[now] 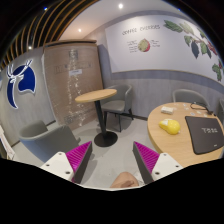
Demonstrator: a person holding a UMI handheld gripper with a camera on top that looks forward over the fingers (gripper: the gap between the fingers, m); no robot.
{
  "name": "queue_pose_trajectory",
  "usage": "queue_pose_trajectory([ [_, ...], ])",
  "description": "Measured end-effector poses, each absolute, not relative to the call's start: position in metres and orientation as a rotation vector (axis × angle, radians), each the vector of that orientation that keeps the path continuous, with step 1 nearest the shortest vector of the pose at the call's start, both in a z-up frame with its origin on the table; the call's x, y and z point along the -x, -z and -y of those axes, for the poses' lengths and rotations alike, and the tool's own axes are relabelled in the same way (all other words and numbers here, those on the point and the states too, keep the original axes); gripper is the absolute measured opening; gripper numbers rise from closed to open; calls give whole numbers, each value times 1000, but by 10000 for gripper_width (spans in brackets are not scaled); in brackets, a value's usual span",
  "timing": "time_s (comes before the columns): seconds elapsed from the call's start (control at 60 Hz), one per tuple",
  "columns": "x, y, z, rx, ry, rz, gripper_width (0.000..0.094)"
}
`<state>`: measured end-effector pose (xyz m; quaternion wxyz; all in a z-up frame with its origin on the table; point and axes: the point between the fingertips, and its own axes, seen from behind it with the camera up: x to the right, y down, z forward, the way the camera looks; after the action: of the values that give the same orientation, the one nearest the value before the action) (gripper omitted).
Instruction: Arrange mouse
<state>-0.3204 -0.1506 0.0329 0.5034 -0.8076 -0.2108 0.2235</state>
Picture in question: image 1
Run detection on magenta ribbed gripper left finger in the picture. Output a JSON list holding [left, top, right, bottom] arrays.
[[40, 140, 93, 185]]

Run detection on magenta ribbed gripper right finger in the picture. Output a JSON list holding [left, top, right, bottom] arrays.
[[132, 141, 184, 185]]

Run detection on yellow computer mouse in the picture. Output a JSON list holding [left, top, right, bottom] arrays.
[[159, 119, 180, 135]]

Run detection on black mouse pad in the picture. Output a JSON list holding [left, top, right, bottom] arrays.
[[185, 116, 224, 155]]

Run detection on grey armchair near left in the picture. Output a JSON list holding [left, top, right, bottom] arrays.
[[19, 120, 79, 162]]

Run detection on round wooden table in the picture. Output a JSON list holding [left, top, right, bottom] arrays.
[[147, 102, 223, 167]]

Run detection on white tissue packet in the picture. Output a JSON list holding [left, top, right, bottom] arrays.
[[161, 106, 174, 115]]

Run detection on grey chair behind round table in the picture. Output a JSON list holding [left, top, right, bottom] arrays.
[[172, 89, 209, 106]]

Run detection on black eyeglasses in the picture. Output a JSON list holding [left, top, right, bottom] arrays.
[[190, 102, 213, 115]]

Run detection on blue deer logo sign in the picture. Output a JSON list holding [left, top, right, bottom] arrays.
[[6, 59, 36, 109]]

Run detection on wrapped wooden cabinet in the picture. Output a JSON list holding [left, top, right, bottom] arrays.
[[43, 40, 103, 130]]

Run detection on small round pedestal table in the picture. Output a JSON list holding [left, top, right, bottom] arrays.
[[75, 89, 118, 147]]

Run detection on grey chair behind pedestal table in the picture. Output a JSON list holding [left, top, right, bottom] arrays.
[[100, 84, 133, 122]]

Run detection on coffee cherries wall poster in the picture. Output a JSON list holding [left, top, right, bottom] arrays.
[[105, 15, 224, 85]]

